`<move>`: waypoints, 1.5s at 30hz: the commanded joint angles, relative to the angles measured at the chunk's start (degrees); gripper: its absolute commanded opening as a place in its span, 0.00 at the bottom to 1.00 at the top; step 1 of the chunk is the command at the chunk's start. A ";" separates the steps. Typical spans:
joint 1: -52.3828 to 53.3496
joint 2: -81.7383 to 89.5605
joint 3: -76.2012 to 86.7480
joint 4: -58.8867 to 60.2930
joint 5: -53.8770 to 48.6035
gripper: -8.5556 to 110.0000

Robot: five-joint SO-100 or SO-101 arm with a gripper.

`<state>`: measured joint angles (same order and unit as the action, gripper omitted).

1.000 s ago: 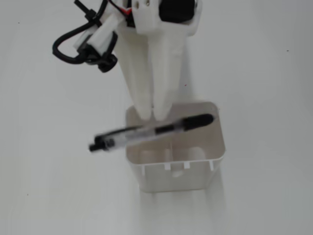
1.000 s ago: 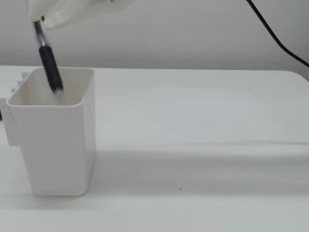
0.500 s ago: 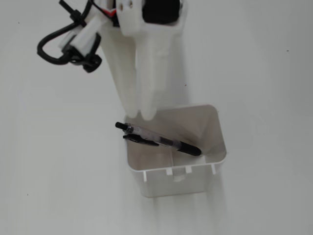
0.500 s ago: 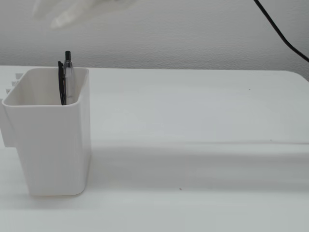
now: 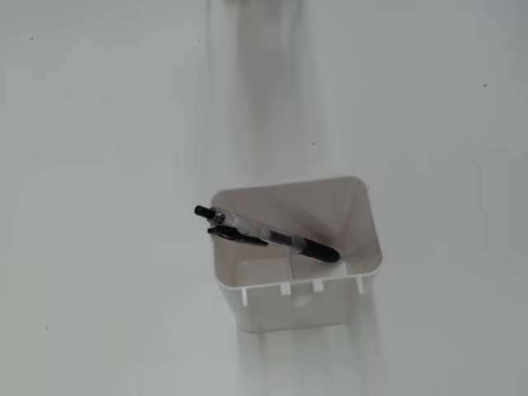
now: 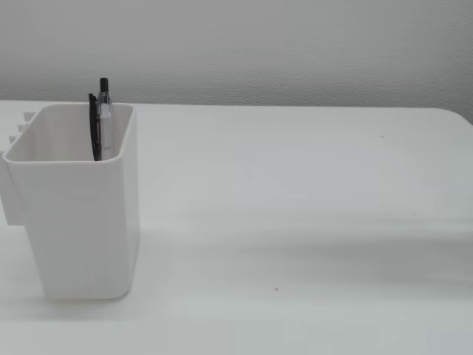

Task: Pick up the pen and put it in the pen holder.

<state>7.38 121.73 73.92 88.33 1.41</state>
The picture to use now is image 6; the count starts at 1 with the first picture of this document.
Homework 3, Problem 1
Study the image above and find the black clear ballpoint pen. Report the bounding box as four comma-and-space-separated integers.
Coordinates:
87, 77, 113, 162

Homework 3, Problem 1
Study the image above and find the white plastic pen holder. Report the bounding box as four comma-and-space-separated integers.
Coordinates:
1, 103, 138, 300

